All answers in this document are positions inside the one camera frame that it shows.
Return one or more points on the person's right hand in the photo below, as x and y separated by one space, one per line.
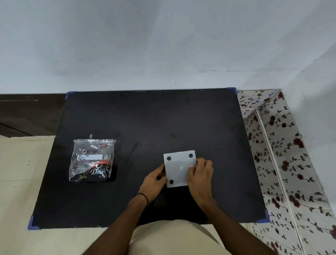
200 184

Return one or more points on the person's left hand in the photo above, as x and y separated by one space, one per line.
151 185

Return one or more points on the person's left thumb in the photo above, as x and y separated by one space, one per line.
162 179

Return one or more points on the person's right thumb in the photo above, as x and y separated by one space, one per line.
192 169

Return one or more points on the white square board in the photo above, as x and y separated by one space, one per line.
178 166

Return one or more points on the person's right forearm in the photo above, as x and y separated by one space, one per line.
233 227

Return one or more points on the person's left forearm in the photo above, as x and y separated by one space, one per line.
119 227

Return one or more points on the black wristband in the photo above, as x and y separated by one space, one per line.
146 198

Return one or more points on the black table mat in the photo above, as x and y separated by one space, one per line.
157 120

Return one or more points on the beige trousers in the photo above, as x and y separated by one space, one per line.
173 239

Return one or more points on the clear plastic bag of items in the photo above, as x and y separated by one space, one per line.
90 161

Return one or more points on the blue corner guard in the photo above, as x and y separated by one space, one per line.
69 94
233 90
32 224
265 218

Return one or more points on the floral patterned cabinet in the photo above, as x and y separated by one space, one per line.
286 170

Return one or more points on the brown wooden furniture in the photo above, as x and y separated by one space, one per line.
28 115

